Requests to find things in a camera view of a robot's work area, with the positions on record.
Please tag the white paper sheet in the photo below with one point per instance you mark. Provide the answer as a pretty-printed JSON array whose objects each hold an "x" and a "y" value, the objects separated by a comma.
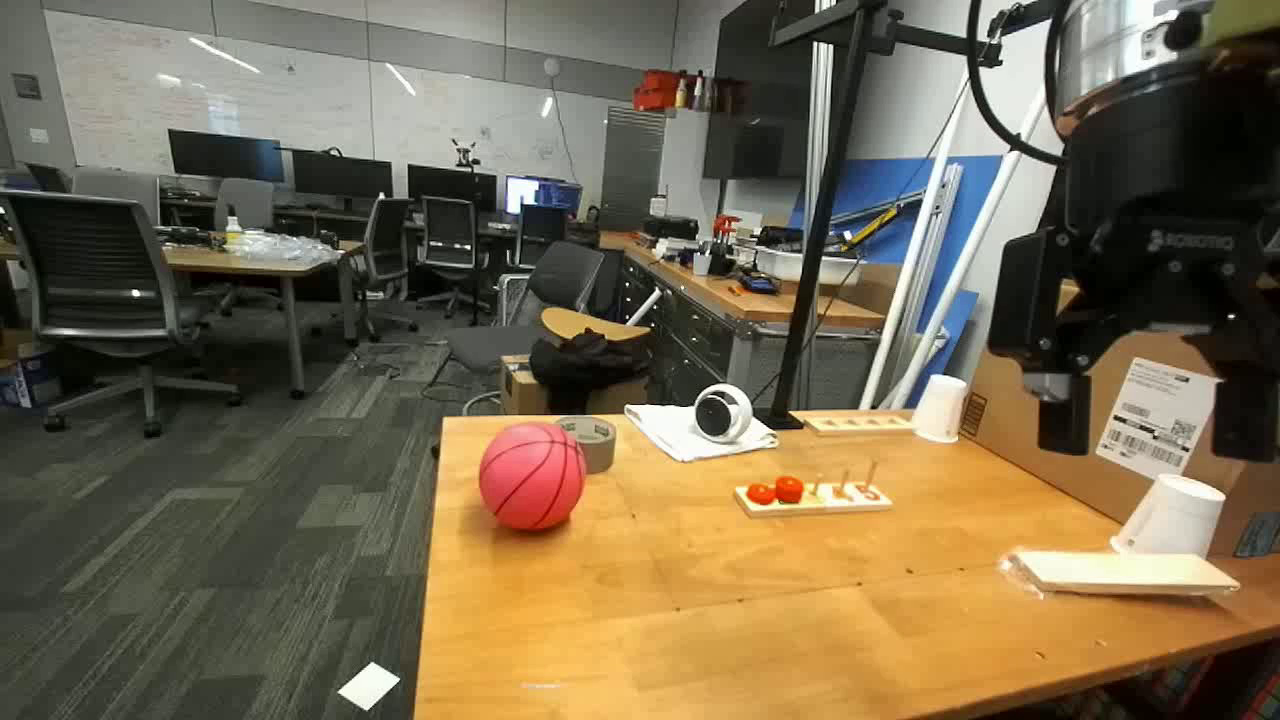
[{"x": 371, "y": 684}]

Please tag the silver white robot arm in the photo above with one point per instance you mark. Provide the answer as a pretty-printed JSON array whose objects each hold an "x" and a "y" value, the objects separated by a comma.
[{"x": 1164, "y": 208}]

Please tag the pink basketball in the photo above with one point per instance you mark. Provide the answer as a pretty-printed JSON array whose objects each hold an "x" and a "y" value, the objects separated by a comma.
[{"x": 532, "y": 477}]

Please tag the long wooden slotted board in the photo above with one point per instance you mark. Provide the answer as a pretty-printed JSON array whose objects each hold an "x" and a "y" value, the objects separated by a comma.
[{"x": 854, "y": 421}]

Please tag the near white paper cup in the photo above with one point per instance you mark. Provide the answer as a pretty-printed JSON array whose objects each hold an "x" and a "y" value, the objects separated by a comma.
[{"x": 1177, "y": 515}]

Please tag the wooden stool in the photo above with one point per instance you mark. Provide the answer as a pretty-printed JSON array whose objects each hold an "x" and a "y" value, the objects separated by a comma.
[{"x": 568, "y": 320}]

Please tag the orange disc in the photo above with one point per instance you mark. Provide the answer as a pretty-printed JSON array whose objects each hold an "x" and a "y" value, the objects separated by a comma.
[
  {"x": 763, "y": 495},
  {"x": 790, "y": 488}
]

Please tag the cardboard box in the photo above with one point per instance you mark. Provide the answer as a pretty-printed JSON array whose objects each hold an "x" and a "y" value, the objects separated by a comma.
[{"x": 1149, "y": 415}]

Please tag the wooden office desk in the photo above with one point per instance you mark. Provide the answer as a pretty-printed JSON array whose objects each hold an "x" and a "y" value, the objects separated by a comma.
[{"x": 286, "y": 275}]

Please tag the black backpack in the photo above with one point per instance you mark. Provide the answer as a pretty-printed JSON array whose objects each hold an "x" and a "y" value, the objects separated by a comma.
[{"x": 581, "y": 367}]

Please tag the white wooden plank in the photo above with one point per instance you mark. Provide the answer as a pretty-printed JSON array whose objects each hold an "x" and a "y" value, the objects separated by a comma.
[{"x": 1113, "y": 575}]

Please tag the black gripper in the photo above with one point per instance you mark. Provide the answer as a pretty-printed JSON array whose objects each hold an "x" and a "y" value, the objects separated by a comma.
[{"x": 1066, "y": 299}]

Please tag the far white paper cup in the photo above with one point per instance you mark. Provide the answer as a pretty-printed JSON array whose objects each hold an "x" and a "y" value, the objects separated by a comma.
[{"x": 942, "y": 404}]

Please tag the white folded cloth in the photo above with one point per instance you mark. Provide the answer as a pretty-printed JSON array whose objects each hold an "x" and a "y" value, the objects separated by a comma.
[{"x": 674, "y": 429}]

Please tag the wooden peg board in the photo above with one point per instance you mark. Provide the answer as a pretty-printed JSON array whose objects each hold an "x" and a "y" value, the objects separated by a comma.
[{"x": 824, "y": 495}]

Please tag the grey office chair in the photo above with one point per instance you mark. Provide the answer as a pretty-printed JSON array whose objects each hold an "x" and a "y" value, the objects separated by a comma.
[{"x": 105, "y": 284}]

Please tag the white paper cup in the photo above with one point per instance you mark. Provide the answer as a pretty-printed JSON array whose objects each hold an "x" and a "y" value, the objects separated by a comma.
[
  {"x": 1177, "y": 515},
  {"x": 942, "y": 404}
]

